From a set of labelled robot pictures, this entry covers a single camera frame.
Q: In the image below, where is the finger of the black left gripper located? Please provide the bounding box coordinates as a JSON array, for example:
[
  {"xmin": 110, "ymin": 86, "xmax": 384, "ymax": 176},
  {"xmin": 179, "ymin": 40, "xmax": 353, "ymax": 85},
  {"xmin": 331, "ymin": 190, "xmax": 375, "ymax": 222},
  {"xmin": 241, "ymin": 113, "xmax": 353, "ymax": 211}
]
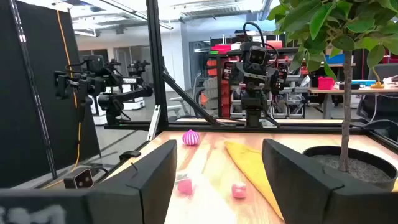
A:
[
  {"xmin": 230, "ymin": 61, "xmax": 246, "ymax": 86},
  {"xmin": 269, "ymin": 67, "xmax": 289, "ymax": 96}
]

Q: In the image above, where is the yellow hanging cable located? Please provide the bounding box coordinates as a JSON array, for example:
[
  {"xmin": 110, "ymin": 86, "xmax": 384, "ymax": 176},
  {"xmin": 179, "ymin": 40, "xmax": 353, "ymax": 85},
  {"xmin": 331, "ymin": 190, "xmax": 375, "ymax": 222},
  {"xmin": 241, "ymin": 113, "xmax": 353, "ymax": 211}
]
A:
[{"xmin": 55, "ymin": 9, "xmax": 82, "ymax": 175}]

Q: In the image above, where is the white mobile robot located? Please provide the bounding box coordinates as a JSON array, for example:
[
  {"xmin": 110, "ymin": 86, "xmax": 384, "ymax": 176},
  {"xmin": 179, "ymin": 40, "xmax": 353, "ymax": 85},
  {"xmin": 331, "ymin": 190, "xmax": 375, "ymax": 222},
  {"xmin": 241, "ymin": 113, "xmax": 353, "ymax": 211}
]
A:
[{"xmin": 122, "ymin": 60, "xmax": 152, "ymax": 111}]

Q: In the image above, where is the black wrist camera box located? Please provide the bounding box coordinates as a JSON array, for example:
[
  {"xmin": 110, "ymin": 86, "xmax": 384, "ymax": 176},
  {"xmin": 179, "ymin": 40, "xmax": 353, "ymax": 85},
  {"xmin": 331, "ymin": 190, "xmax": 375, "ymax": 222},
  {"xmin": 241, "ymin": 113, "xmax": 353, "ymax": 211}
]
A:
[{"xmin": 248, "ymin": 45, "xmax": 268, "ymax": 67}]

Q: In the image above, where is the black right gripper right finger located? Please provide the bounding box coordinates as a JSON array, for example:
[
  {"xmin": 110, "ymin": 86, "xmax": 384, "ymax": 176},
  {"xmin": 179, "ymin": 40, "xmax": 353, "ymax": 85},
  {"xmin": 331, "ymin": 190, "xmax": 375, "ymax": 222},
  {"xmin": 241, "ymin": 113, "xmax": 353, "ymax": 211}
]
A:
[{"xmin": 262, "ymin": 138, "xmax": 398, "ymax": 224}]

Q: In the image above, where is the black panel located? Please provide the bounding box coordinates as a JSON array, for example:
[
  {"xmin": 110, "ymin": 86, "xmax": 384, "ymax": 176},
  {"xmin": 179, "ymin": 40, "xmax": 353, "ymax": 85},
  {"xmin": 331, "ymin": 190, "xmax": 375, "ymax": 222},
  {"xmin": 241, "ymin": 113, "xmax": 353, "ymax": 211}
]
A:
[{"xmin": 0, "ymin": 0, "xmax": 101, "ymax": 189}]

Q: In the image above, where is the small black camera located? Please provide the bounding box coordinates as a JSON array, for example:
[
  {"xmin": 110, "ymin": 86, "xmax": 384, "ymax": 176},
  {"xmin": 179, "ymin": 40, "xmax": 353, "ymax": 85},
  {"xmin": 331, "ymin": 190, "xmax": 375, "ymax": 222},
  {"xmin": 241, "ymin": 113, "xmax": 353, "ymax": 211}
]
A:
[{"xmin": 63, "ymin": 167, "xmax": 95, "ymax": 190}]

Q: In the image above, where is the green potted plant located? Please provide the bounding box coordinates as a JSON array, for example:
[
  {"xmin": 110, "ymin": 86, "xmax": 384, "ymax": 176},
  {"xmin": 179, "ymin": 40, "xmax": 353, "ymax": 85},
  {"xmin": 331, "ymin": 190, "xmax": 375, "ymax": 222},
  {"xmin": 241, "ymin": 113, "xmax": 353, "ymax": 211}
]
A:
[{"xmin": 266, "ymin": 0, "xmax": 398, "ymax": 191}]

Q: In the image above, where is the yellow cloth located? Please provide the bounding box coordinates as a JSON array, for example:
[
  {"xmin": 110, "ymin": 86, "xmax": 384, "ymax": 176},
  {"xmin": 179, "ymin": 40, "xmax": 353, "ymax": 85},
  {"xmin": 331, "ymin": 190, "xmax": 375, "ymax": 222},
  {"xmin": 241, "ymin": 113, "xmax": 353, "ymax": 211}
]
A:
[{"xmin": 224, "ymin": 140, "xmax": 284, "ymax": 220}]

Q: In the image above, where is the blue storage bin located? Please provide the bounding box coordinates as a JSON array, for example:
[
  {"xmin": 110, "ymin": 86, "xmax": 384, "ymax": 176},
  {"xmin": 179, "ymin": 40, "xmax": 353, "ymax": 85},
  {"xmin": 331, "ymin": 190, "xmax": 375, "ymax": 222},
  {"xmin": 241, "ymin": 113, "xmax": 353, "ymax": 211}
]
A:
[{"xmin": 325, "ymin": 53, "xmax": 346, "ymax": 65}]

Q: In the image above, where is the black aluminium table frame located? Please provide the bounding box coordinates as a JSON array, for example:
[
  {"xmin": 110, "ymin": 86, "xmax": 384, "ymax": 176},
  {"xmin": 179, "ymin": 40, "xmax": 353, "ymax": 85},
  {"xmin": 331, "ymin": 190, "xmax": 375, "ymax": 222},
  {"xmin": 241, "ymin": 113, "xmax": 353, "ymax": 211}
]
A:
[{"xmin": 40, "ymin": 0, "xmax": 398, "ymax": 190}]

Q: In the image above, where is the shelf with red bins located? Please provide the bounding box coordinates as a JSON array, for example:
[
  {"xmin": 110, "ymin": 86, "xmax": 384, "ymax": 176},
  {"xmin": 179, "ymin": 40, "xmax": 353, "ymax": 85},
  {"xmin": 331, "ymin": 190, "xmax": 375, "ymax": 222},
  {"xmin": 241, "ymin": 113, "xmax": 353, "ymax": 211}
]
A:
[{"xmin": 205, "ymin": 30, "xmax": 308, "ymax": 121}]

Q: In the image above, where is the white office chair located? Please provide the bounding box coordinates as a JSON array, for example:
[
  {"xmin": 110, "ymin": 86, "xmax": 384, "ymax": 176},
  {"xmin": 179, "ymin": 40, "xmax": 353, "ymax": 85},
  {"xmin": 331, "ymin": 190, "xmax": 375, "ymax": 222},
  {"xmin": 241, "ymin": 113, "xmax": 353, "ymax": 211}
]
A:
[{"xmin": 167, "ymin": 72, "xmax": 208, "ymax": 121}]

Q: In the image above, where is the small red bin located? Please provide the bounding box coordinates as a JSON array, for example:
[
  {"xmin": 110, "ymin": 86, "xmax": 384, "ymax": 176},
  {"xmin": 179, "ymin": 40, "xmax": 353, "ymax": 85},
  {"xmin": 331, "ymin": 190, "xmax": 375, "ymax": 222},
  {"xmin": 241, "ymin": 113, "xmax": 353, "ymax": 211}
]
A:
[{"xmin": 317, "ymin": 77, "xmax": 336, "ymax": 91}]

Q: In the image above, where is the wooden work table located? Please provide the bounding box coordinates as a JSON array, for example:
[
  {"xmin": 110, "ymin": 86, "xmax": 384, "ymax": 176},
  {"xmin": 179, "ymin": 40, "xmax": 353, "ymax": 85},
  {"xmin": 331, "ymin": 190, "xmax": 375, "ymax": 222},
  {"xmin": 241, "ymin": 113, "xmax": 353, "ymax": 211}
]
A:
[{"xmin": 307, "ymin": 86, "xmax": 398, "ymax": 121}]

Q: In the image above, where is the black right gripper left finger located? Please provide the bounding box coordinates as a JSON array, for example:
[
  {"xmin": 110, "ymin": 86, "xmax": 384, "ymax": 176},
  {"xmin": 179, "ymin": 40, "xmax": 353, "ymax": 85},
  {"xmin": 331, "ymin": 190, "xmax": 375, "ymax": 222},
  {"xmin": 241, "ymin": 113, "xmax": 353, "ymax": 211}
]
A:
[{"xmin": 0, "ymin": 139, "xmax": 178, "ymax": 224}]

